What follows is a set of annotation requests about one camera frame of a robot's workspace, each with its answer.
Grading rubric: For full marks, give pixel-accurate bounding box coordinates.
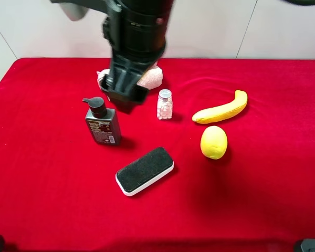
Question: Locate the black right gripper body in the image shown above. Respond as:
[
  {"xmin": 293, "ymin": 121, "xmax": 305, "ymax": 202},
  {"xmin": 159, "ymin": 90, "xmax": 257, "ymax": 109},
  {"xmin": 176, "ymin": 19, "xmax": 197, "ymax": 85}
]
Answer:
[{"xmin": 99, "ymin": 47, "xmax": 165, "ymax": 113}]

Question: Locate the dark grey pump bottle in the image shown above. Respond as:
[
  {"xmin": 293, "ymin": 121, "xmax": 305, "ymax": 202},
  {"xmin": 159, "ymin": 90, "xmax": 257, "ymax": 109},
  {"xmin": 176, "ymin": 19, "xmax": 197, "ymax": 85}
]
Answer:
[{"xmin": 82, "ymin": 97, "xmax": 121, "ymax": 145}]

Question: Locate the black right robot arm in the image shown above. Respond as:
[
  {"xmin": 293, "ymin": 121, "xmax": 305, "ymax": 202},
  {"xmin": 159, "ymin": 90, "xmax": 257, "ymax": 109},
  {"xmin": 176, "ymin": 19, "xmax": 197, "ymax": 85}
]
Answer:
[{"xmin": 57, "ymin": 1, "xmax": 173, "ymax": 113}]

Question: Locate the rolled pink towel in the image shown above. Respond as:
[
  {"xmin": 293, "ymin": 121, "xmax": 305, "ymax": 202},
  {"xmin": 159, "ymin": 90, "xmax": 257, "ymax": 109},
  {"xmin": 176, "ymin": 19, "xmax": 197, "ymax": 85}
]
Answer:
[{"xmin": 97, "ymin": 65, "xmax": 163, "ymax": 104}]

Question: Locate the glass jar of white pills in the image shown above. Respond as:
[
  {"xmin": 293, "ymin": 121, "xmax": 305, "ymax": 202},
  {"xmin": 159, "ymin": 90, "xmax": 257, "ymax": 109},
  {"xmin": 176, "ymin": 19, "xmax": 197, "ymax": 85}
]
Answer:
[{"xmin": 157, "ymin": 89, "xmax": 173, "ymax": 120}]

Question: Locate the yellow banana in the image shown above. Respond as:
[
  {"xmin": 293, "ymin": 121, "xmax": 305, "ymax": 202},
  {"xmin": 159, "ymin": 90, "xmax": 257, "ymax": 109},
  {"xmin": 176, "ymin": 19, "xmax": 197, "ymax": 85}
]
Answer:
[{"xmin": 192, "ymin": 90, "xmax": 248, "ymax": 124}]

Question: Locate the black and white eraser block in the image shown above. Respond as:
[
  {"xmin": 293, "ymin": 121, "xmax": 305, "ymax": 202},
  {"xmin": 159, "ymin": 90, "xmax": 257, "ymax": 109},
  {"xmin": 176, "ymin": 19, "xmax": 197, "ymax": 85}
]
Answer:
[{"xmin": 115, "ymin": 147, "xmax": 174, "ymax": 196}]

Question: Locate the yellow lemon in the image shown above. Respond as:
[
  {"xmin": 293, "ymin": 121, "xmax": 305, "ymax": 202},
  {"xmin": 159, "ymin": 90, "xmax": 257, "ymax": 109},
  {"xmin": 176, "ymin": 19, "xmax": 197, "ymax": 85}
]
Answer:
[{"xmin": 200, "ymin": 126, "xmax": 228, "ymax": 160}]

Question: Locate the black base part right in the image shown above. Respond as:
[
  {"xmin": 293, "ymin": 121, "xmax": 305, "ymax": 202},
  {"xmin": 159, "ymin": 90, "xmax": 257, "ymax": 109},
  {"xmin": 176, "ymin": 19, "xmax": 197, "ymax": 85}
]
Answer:
[{"xmin": 293, "ymin": 239, "xmax": 315, "ymax": 252}]

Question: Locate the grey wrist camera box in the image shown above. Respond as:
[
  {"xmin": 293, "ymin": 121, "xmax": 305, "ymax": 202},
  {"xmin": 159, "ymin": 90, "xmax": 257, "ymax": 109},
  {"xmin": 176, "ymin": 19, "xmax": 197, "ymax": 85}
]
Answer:
[{"xmin": 59, "ymin": 3, "xmax": 89, "ymax": 22}]

